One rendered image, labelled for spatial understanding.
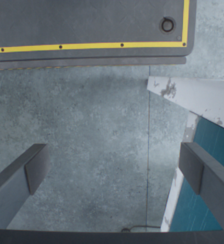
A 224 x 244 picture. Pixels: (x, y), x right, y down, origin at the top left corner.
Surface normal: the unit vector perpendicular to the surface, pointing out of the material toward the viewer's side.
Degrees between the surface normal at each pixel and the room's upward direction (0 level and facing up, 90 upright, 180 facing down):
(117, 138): 0
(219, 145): 90
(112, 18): 0
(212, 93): 90
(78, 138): 0
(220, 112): 90
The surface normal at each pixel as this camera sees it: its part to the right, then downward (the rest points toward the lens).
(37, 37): -0.02, 0.26
